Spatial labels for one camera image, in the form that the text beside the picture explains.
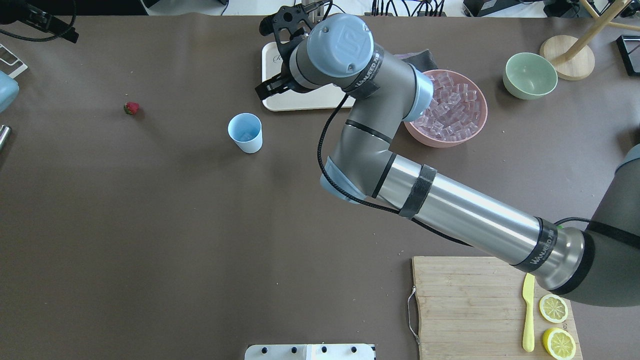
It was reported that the green ceramic bowl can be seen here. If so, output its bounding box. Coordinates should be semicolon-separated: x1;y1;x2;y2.
502;52;558;100

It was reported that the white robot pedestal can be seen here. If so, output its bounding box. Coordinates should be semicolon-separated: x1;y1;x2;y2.
244;342;377;360

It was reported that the wooden cup stand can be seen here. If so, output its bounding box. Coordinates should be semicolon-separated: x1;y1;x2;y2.
539;0;639;81

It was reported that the pink bowl of ice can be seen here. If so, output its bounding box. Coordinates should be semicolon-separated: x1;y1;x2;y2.
404;69;489;148

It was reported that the lemon slice lower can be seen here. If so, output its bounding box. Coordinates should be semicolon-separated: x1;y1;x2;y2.
542;327;578;360

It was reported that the wooden cutting board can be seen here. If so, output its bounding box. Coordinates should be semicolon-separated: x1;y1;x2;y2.
411;256;554;360

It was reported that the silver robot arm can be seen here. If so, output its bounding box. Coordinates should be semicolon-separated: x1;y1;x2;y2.
255;5;640;307

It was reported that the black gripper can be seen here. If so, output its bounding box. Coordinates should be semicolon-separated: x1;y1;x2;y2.
254;63;313;101

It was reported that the light blue cup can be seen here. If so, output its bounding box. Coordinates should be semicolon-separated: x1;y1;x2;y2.
227;112;263;154

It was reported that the lemon slice upper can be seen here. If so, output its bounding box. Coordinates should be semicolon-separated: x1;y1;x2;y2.
538;294;569;324

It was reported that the yellow plastic knife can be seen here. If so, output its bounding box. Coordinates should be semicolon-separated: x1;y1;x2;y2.
521;273;535;353

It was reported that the cream rabbit tray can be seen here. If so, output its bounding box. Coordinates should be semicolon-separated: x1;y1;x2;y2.
260;42;345;112

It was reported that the white cup rack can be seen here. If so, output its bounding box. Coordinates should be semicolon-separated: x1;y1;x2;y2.
0;44;29;80

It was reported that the grey folded cloth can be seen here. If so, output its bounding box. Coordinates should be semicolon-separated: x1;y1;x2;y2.
394;48;440;73

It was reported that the lemon slice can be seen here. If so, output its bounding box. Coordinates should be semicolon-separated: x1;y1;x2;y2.
542;327;578;360
538;294;569;324

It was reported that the red strawberry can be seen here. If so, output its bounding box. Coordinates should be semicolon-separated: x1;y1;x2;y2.
123;101;140;116

